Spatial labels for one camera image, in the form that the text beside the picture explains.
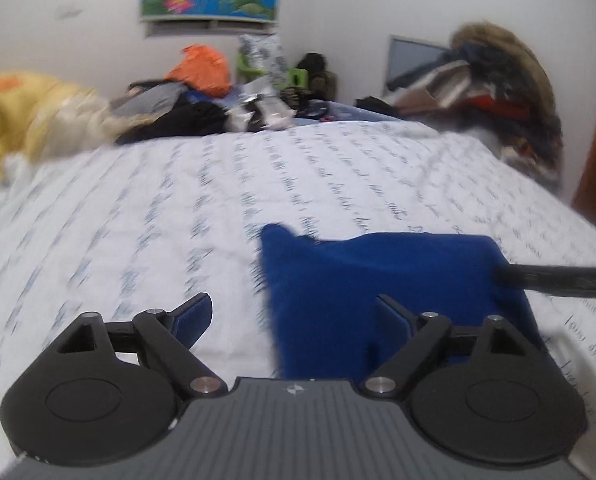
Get white printed pillow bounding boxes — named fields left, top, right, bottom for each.
left=238, top=33, right=287, bottom=89

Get grey flat board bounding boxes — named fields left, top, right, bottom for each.
left=385, top=34, right=452, bottom=92

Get orange plastic bag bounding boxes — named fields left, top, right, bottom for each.
left=164, top=44, right=231, bottom=99

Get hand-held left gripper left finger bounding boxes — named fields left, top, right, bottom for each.
left=52, top=292, right=229, bottom=401

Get dark plush toy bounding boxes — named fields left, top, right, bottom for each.
left=297, top=52, right=339, bottom=102

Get white wall vent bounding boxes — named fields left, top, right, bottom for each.
left=142, top=14, right=279, bottom=39

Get crumpled white plastic bags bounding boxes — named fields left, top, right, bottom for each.
left=224, top=79, right=297, bottom=134

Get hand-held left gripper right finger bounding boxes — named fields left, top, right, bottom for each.
left=360, top=294, right=537, bottom=402

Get blue small garment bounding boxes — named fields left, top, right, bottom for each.
left=260, top=223, right=546, bottom=381

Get pile of dark clothes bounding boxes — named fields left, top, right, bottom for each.
left=112, top=79, right=229, bottom=145

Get green plastic chair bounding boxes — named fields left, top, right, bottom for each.
left=235, top=47, right=309, bottom=90

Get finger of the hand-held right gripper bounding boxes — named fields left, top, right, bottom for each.
left=495, top=261, right=596, bottom=302

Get heap of coats and clothes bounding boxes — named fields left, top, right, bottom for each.
left=385, top=22, right=565, bottom=187

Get white printed bedsheet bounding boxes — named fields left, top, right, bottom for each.
left=0, top=119, right=596, bottom=480

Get yellow quilted blanket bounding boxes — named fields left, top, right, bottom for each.
left=0, top=72, right=124, bottom=189

